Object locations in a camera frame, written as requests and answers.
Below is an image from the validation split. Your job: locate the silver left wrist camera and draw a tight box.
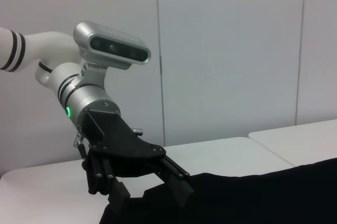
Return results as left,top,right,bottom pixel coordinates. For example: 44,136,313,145
73,21,152,88

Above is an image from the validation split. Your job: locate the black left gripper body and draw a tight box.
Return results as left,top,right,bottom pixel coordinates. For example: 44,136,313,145
78,108,167,178

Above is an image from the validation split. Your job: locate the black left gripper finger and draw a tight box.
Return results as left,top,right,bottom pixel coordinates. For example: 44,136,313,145
81,151,131,199
154,155,196,207

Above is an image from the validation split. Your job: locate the black shirt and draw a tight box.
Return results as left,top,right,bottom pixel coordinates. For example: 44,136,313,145
98,157,337,224

